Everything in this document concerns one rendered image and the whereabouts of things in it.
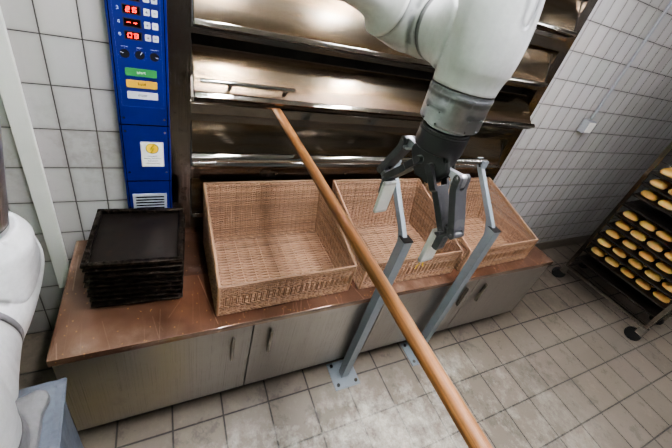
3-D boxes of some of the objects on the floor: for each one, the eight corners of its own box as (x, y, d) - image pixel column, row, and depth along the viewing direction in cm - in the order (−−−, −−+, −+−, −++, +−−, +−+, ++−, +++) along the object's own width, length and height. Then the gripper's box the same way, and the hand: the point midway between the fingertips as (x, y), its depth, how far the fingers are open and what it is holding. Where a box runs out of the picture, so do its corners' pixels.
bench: (97, 322, 168) (77, 235, 137) (456, 263, 276) (490, 206, 245) (78, 449, 128) (44, 366, 97) (507, 321, 236) (555, 263, 205)
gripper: (379, 93, 57) (348, 196, 68) (498, 171, 40) (431, 290, 52) (412, 95, 61) (378, 192, 72) (533, 166, 44) (463, 279, 56)
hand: (402, 229), depth 61 cm, fingers open, 13 cm apart
